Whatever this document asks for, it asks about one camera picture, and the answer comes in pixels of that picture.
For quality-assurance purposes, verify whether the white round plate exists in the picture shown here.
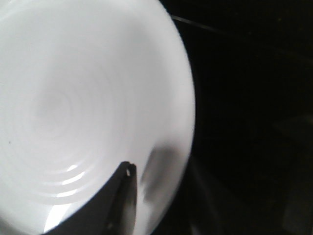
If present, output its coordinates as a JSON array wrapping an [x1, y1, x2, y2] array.
[[0, 0, 195, 235]]

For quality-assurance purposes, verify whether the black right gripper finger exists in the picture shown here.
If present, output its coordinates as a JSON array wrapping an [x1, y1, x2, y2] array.
[[45, 162, 137, 235]]

